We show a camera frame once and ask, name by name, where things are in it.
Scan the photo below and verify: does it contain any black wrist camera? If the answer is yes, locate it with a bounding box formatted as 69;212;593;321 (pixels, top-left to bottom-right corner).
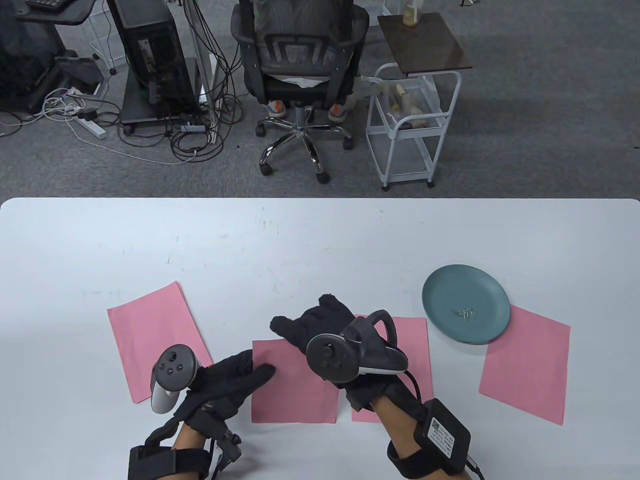
207;430;243;471

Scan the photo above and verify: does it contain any white rolling cart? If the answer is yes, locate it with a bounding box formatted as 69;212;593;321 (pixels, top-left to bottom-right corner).
366;62;462;192

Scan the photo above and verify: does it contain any black computer tower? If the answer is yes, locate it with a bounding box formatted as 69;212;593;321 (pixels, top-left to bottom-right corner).
106;0;198;121

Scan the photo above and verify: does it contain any person's left hand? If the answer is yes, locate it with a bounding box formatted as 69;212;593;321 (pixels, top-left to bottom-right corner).
145;349;277;448

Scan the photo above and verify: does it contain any white power strip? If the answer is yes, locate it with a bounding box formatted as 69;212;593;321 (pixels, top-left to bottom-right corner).
75;116;107;140

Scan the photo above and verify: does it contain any black mesh office chair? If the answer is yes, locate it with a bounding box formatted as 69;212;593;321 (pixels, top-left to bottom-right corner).
231;0;372;185

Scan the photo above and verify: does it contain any brown side table top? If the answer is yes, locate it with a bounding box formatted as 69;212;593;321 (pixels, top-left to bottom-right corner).
377;12;473;78

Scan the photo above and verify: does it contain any bundle of black cables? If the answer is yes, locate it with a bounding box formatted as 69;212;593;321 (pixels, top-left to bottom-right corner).
117;0;246;166

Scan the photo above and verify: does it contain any tangle of white cables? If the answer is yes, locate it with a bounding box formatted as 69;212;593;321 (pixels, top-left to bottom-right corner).
42;87;197;165

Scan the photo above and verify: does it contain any person's right forearm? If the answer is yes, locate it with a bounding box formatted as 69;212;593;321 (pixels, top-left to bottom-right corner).
372;395;473;480

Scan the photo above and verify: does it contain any pink paper sheet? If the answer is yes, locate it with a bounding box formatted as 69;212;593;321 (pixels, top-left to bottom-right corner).
478;305;571;426
107;281;213;405
251;339;341;425
351;315;433;425

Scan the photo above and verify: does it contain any person's right hand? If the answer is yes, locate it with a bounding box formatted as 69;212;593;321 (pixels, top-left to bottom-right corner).
270;294;417;412

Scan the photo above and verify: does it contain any teal round plate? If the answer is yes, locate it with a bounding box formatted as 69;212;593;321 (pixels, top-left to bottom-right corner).
421;264;512;346

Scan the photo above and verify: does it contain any wooden handled tool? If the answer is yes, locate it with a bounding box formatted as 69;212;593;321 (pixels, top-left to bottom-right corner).
395;84;426;118

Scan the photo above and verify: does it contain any dark grey handheld controller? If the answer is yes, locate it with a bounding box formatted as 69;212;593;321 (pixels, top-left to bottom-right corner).
151;345;200;415
306;310;408;383

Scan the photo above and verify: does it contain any black rolling stand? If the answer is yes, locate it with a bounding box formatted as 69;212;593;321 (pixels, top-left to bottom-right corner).
119;57;201;136

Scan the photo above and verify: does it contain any black electronics box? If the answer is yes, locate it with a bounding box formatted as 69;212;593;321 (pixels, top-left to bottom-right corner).
414;398;472;476

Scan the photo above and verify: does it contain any person's left forearm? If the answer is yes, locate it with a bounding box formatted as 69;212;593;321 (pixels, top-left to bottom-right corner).
170;422;208;480

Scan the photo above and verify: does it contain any black desk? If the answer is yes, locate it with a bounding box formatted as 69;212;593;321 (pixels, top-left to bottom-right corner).
15;0;98;26

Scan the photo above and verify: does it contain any white metal stand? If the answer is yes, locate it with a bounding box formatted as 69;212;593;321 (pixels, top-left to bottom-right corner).
182;0;223;146

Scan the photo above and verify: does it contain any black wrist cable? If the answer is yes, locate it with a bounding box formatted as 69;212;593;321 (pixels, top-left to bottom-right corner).
400;369;487;480

